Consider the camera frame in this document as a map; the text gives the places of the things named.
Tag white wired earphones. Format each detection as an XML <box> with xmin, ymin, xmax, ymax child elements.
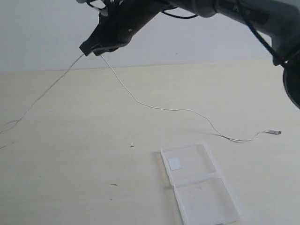
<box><xmin>0</xmin><ymin>54</ymin><xmax>282</xmax><ymax>143</ymax></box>

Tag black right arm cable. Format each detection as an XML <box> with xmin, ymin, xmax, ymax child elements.
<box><xmin>86</xmin><ymin>0</ymin><xmax>300</xmax><ymax>66</ymax></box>

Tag clear plastic storage case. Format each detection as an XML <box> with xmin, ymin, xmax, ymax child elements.
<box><xmin>161</xmin><ymin>142</ymin><xmax>244</xmax><ymax>225</ymax></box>

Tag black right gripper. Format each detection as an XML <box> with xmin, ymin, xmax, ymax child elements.
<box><xmin>79</xmin><ymin>0</ymin><xmax>171</xmax><ymax>56</ymax></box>

